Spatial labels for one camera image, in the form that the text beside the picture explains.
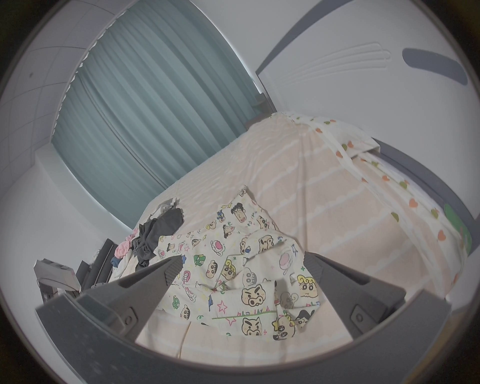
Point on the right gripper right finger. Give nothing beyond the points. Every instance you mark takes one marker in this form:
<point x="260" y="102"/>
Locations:
<point x="356" y="300"/>

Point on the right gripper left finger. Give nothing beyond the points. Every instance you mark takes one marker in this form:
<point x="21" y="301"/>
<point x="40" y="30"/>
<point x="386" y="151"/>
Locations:
<point x="127" y="300"/>

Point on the white printed pyjama top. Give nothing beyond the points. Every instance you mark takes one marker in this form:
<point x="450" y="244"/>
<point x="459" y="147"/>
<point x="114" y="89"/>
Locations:
<point x="240" y="270"/>

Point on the pile of clothes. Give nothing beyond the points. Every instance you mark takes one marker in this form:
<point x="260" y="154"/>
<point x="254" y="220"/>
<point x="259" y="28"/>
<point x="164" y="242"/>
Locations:
<point x="165" y="205"/>

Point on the dark blue garment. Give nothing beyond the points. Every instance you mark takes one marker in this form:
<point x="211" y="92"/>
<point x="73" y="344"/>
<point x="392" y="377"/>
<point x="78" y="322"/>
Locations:
<point x="114" y="260"/>

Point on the black cabinet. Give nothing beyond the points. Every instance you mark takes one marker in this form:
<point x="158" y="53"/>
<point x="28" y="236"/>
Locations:
<point x="97" y="266"/>

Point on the pink garment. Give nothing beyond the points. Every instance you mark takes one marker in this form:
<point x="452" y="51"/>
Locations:
<point x="125" y="247"/>

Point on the bed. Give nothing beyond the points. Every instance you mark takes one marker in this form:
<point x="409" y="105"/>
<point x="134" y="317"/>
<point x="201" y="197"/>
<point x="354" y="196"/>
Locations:
<point x="337" y="210"/>

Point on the blue-green curtain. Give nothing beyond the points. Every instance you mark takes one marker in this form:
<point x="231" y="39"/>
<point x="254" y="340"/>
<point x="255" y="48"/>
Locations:
<point x="150" y="112"/>

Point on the grey bedside table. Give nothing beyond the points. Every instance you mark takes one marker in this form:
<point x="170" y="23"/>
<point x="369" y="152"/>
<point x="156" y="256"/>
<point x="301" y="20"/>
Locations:
<point x="258" y="120"/>

